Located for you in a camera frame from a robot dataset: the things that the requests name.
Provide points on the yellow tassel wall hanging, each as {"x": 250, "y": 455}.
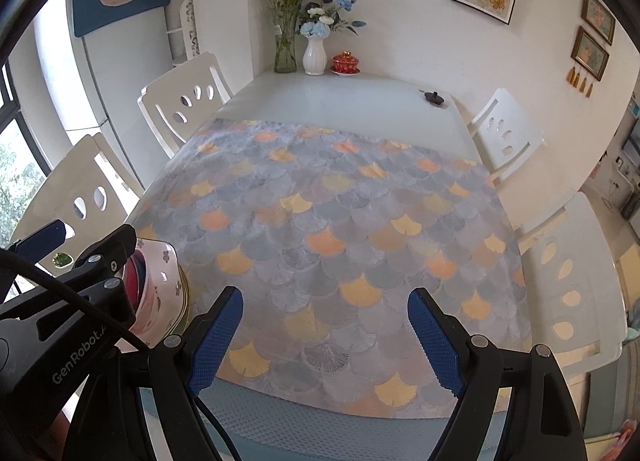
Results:
{"x": 582, "y": 82}

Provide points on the white carved rack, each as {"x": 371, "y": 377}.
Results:
{"x": 187, "y": 26}

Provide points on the small framed wall picture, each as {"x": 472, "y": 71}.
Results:
{"x": 590, "y": 53}
{"x": 598, "y": 16}

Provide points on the small black table object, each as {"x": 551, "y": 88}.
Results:
{"x": 433, "y": 98}

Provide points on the white dining chair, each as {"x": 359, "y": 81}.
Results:
{"x": 150, "y": 101}
{"x": 525, "y": 141}
{"x": 595, "y": 291}
{"x": 50, "y": 211}

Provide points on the wall shelf unit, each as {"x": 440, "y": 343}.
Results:
{"x": 625, "y": 166}

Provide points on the red lidded teacup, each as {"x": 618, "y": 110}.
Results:
{"x": 345, "y": 63}

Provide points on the green cabinet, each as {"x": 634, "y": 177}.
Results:
{"x": 615, "y": 401}

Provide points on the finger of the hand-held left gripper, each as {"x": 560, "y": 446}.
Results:
{"x": 42, "y": 236}
{"x": 110, "y": 247}

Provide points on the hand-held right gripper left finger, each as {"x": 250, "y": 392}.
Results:
{"x": 215, "y": 341}

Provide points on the white refrigerator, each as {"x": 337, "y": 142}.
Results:
{"x": 115, "y": 91}

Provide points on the glass vase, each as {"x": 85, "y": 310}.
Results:
{"x": 285, "y": 51}

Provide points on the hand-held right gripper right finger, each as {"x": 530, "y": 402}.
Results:
{"x": 435, "y": 341}

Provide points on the blue artificial flowers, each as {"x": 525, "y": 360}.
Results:
{"x": 320, "y": 26}

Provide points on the fan-patterned tablecloth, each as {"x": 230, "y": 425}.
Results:
{"x": 325, "y": 221}

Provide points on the white ceramic vase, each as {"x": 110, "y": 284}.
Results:
{"x": 315, "y": 58}

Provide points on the white hexagonal plate tree print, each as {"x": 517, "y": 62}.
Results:
{"x": 165, "y": 271}

